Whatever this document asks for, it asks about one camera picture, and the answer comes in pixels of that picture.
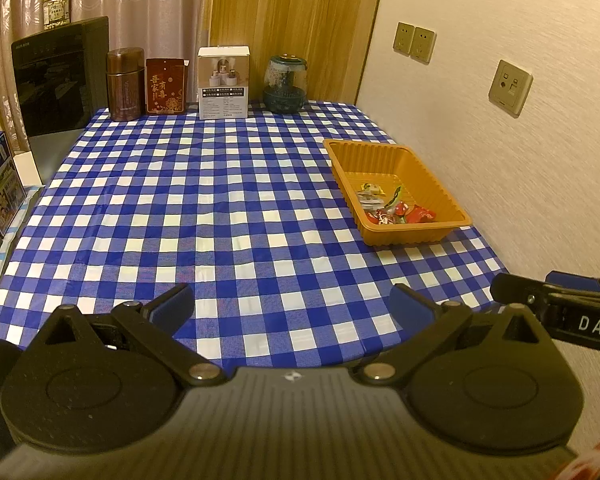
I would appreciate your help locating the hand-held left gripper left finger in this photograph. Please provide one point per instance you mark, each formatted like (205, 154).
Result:
(172, 307)

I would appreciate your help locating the large red snack packet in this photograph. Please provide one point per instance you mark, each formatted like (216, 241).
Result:
(400, 207)
(422, 215)

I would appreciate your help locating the white product box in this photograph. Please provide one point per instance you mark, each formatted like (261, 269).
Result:
(223, 85)

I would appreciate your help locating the labelled glass jar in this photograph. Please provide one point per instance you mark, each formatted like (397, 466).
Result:
(57, 10)

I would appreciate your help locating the red white packet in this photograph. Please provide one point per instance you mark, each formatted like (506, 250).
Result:
(590, 465)

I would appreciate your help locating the blue white checkered tablecloth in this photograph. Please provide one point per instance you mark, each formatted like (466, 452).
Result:
(205, 210)

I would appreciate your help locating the beige network wall plate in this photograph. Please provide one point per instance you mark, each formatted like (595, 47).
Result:
(510, 87)

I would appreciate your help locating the brown thermos flask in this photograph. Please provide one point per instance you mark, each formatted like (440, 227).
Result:
(125, 85)

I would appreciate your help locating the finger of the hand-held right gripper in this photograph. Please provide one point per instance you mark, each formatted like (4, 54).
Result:
(517, 290)
(575, 279)

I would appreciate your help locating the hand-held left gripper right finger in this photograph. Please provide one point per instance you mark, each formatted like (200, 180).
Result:
(411, 307)

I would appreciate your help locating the red gift box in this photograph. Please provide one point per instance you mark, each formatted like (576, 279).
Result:
(166, 87)

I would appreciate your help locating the green edged snack packet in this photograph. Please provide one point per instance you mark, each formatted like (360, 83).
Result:
(396, 194)

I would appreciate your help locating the beige wall socket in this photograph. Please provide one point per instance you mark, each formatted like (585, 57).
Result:
(423, 45)
(403, 38)

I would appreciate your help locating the silver snack wrapper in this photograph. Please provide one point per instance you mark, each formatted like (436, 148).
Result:
(368, 204)

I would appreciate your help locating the blue milk carton box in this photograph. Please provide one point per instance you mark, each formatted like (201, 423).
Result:
(0, 185)

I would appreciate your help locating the small red candy packet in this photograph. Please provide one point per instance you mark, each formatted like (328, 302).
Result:
(382, 218)

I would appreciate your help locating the pink sheer curtain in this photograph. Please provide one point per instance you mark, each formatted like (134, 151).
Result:
(130, 10)

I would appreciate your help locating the dark glass jar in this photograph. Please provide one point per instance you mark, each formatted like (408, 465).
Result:
(285, 87)

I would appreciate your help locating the orange plastic tray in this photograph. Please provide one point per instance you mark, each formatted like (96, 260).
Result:
(380, 165)

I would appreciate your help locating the white snack packet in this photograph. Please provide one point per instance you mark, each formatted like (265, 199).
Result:
(372, 190)

